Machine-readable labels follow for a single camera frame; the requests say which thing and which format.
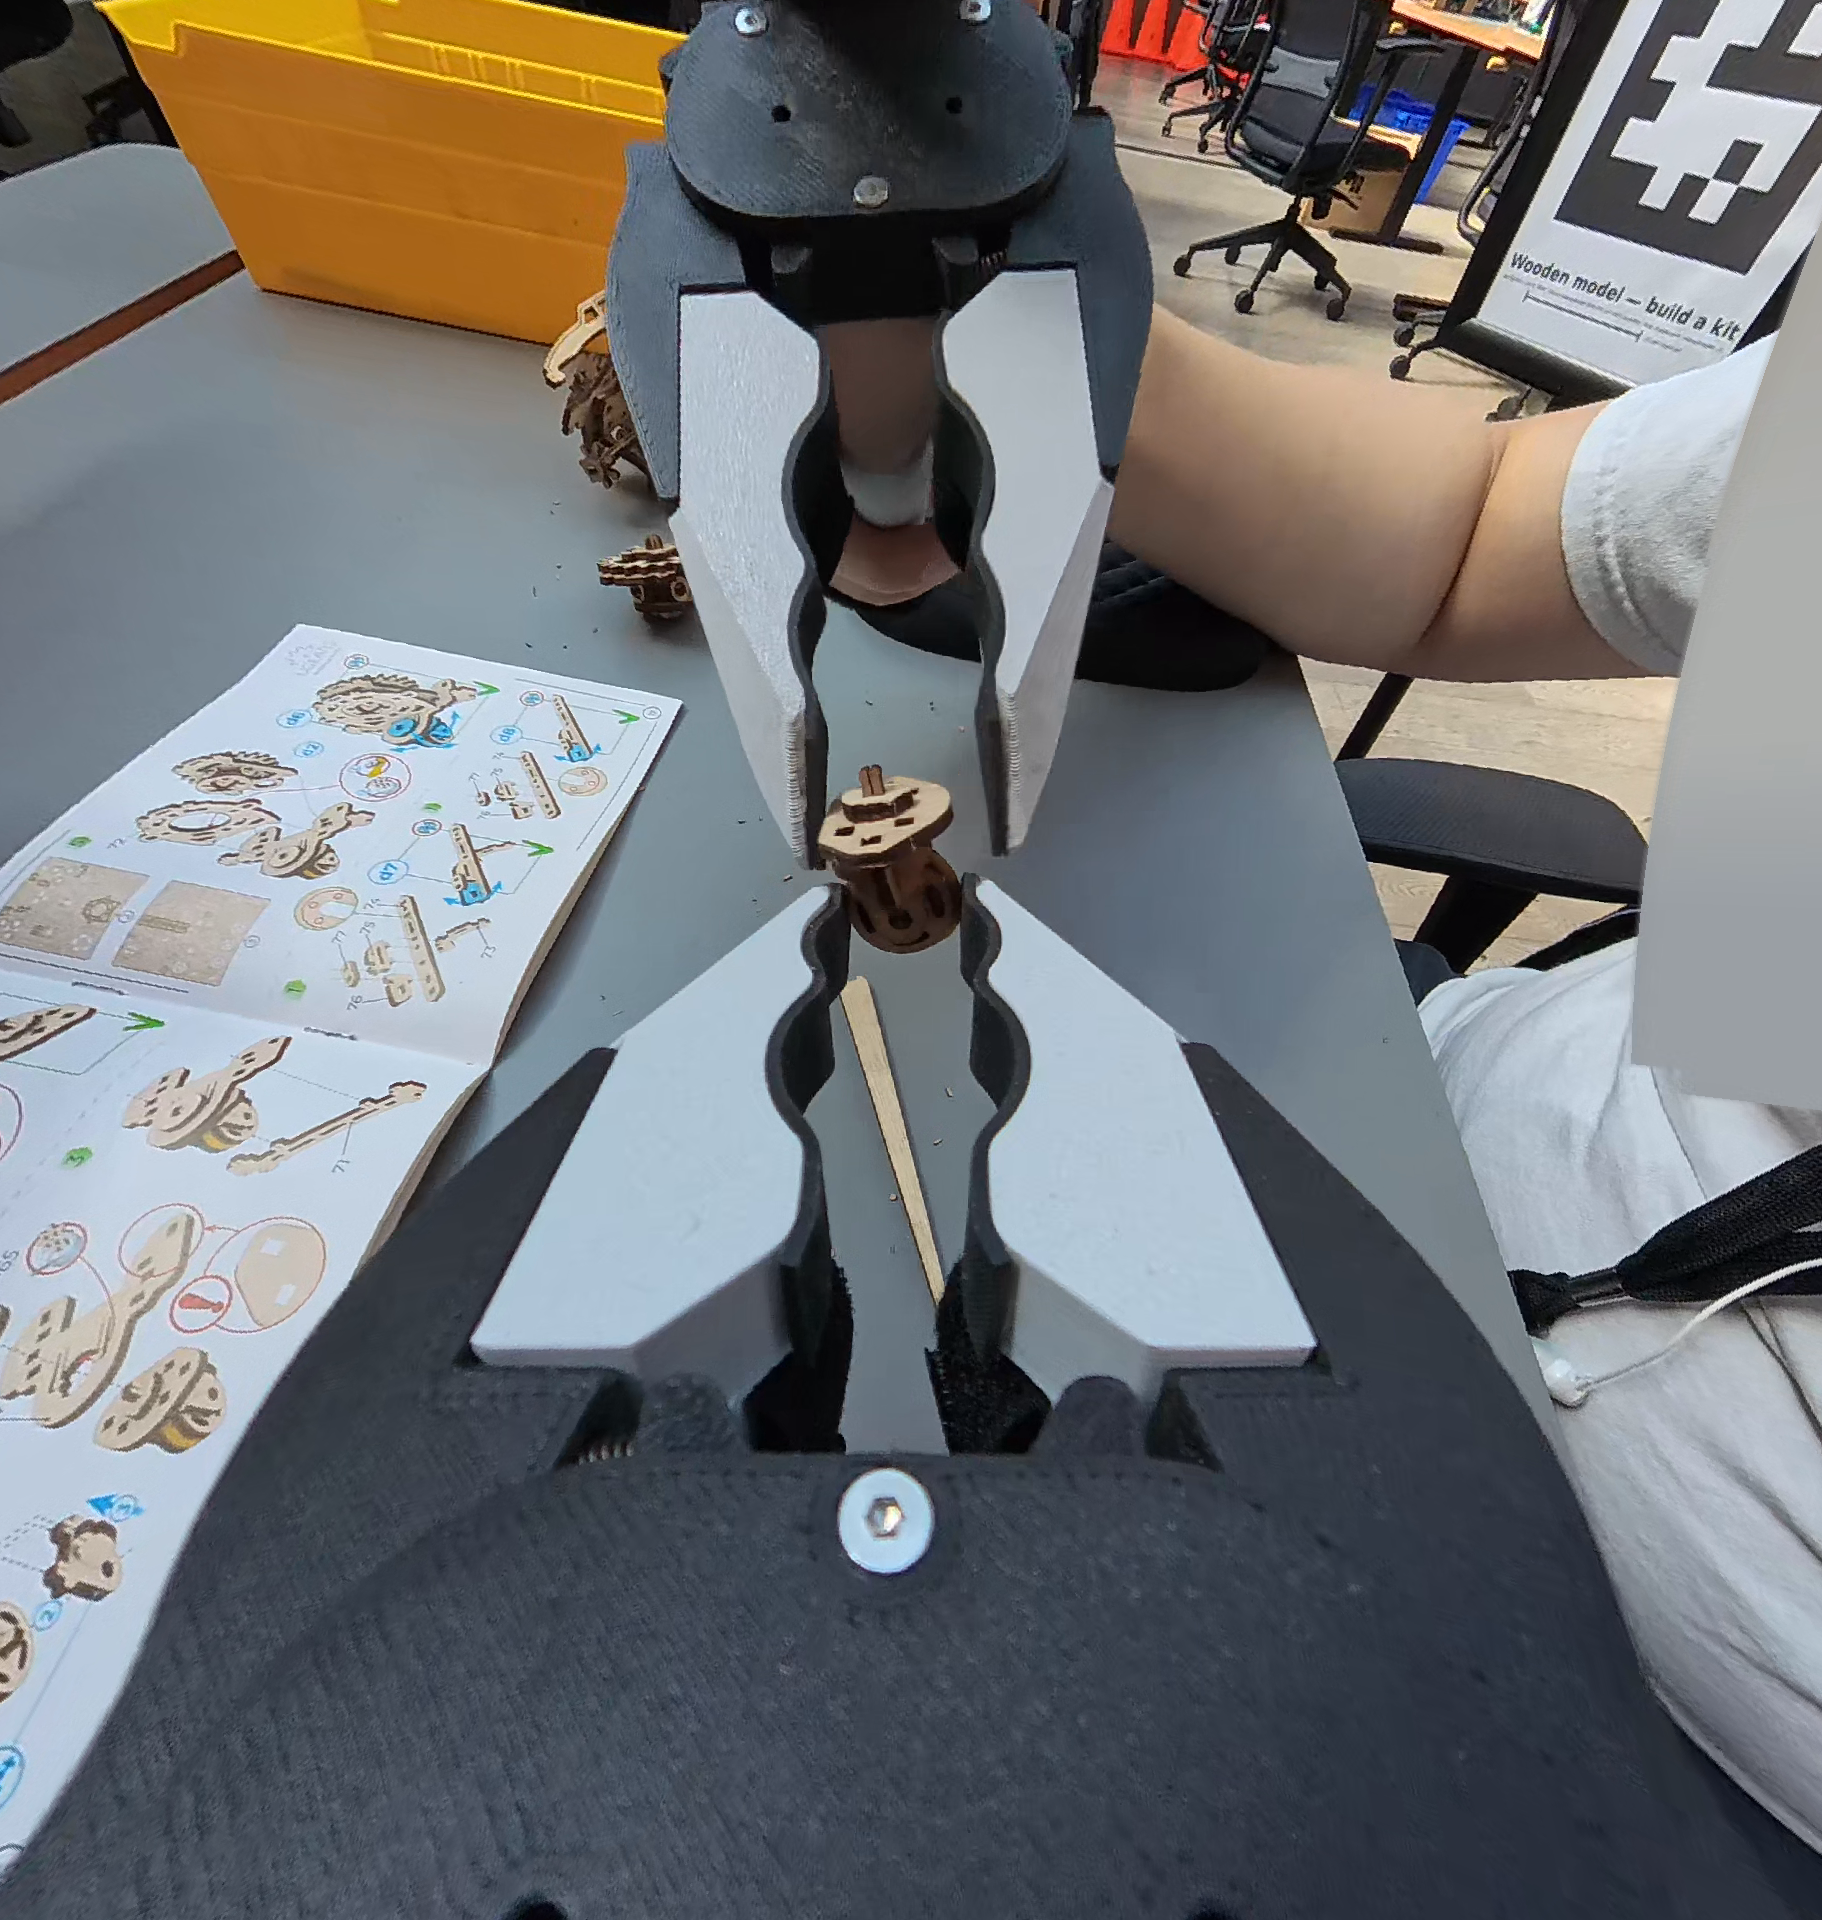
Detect white earphone cable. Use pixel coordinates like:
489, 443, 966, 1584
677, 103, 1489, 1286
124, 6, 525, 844
1539, 1230, 1822, 1404

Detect yellow plastic bin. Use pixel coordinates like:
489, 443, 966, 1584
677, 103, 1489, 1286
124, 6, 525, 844
95, 0, 688, 343

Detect person's right forearm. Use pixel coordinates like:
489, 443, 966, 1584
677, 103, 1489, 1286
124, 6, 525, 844
1111, 306, 1664, 684

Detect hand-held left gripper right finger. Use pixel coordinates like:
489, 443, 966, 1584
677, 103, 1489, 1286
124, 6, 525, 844
958, 874, 1324, 1404

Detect small wooden model assembly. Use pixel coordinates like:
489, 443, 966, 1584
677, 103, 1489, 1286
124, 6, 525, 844
817, 764, 956, 953

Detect grey desk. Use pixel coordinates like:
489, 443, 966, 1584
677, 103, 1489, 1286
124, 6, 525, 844
0, 141, 1557, 1501

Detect white sign with black marker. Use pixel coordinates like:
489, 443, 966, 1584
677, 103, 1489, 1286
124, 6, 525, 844
1389, 0, 1822, 421

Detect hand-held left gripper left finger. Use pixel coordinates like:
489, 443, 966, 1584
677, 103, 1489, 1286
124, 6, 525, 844
468, 883, 854, 1410

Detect black office chair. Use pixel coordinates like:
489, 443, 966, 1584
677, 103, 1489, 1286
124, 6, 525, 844
1171, 0, 1400, 319

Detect pointed wooden stick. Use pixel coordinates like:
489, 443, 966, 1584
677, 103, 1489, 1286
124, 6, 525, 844
838, 973, 950, 1303

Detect blue plastic bin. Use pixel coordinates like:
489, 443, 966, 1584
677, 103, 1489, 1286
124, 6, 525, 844
1351, 81, 1506, 204

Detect large wooden model frame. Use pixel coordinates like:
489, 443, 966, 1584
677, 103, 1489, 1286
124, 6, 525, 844
540, 284, 674, 489

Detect small wooden gear assembly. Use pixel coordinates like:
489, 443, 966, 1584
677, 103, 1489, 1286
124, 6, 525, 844
598, 533, 696, 623

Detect person's white shirt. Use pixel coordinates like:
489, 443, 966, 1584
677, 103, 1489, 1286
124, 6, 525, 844
1418, 331, 1822, 1908

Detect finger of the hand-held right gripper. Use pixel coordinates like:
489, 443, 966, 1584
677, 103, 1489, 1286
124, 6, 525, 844
937, 266, 1124, 857
667, 282, 836, 872

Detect open instruction booklet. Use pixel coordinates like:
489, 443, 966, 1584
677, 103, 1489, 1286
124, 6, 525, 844
0, 622, 685, 1920

